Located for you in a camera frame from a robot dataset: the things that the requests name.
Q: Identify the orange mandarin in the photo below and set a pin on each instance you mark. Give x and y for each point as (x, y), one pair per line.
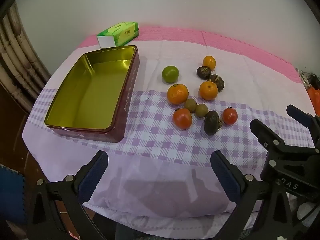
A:
(177, 94)
(208, 90)

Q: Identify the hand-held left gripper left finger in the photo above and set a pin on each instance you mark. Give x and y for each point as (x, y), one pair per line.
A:
(93, 175)

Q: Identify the blue foam mat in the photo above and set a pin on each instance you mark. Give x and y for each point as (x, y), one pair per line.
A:
(11, 195)

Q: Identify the small smooth orange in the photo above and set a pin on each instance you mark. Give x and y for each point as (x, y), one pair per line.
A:
(209, 62)

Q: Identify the green lime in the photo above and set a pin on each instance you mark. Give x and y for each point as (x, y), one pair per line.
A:
(170, 74)

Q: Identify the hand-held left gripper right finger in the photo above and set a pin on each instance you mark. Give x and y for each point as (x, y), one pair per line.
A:
(225, 177)

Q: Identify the orange plastic object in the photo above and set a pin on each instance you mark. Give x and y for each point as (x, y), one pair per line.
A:
(315, 100)

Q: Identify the brown longan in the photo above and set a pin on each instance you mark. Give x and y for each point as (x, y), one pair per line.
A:
(190, 105)
(201, 111)

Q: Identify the large red persimmon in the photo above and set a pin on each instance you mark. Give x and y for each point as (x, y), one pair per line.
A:
(182, 119)

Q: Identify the pink foam mat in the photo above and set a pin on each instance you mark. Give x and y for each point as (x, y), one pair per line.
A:
(225, 42)

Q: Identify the purple checked tablecloth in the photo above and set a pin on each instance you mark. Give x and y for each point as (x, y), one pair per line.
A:
(155, 170)

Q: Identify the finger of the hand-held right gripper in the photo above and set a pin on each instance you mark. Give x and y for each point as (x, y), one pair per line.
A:
(300, 115)
(265, 132)

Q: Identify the dark brown mangosteen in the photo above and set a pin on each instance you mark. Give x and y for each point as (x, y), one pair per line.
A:
(211, 123)
(218, 83)
(203, 72)

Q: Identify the small red persimmon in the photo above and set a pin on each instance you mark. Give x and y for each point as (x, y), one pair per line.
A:
(230, 116)

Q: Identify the maroon tin box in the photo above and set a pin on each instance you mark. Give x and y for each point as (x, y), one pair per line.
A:
(85, 97)

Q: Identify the green tissue pack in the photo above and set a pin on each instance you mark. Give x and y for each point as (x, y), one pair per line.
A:
(120, 33)

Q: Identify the bamboo print curtain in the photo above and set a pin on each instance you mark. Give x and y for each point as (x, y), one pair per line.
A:
(15, 55)

